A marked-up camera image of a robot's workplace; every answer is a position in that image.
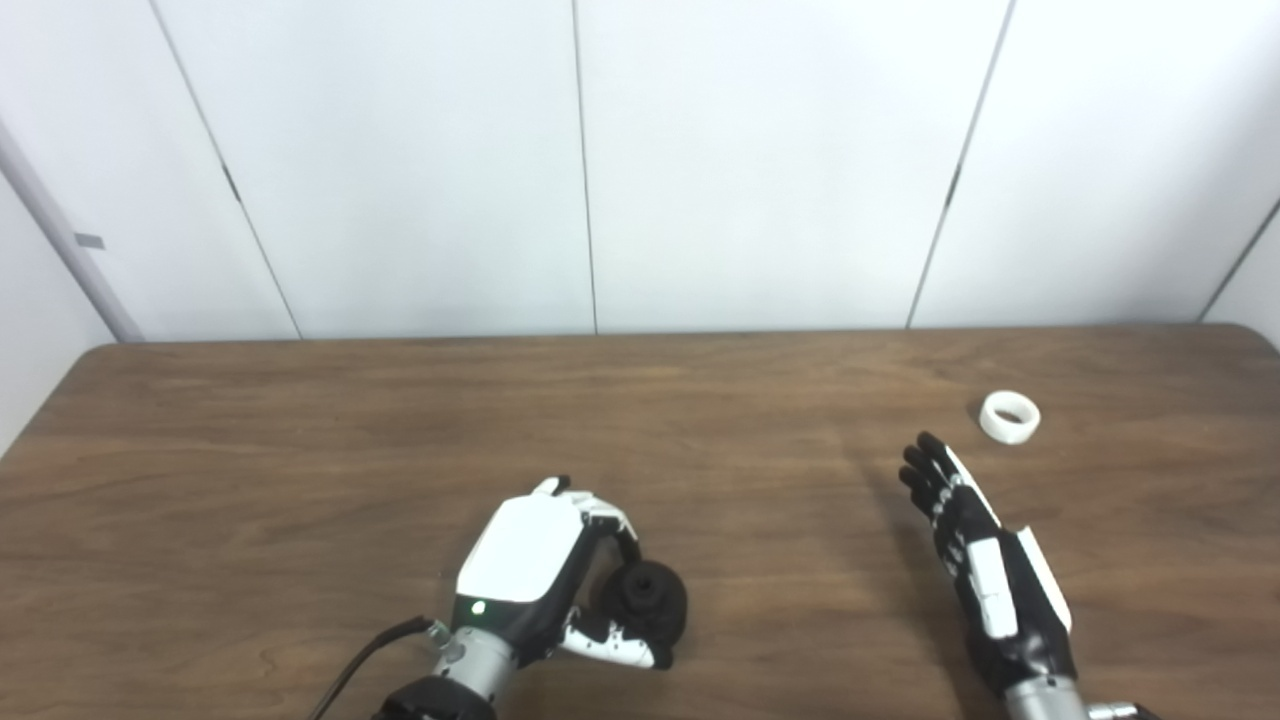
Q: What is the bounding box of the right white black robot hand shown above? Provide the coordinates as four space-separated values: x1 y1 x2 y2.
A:
898 432 1077 696

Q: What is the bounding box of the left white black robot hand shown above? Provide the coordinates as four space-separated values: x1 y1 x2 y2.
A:
452 476 673 671

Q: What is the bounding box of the round black part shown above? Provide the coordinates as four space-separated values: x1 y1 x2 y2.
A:
590 560 689 651

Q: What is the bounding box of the white ring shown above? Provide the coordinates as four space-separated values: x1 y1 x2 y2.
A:
979 391 1042 446

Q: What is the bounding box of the grey corner pole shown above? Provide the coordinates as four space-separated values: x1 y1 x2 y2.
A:
0 120 146 344

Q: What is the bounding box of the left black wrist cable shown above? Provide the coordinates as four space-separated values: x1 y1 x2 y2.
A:
308 617 446 720

